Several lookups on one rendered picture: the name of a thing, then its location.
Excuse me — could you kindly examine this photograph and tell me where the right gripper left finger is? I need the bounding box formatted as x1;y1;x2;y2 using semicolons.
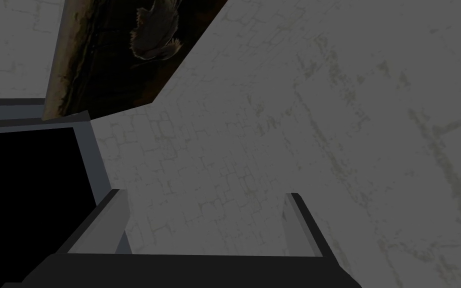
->
55;188;129;255

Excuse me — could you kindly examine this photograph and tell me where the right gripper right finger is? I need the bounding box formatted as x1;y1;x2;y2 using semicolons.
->
283;192;331;258

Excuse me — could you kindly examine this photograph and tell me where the grey framed black appliance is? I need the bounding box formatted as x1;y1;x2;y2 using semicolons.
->
0;97;133;288

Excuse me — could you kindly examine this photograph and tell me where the dark bird picture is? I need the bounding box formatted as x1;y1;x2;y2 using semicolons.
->
42;0;230;121

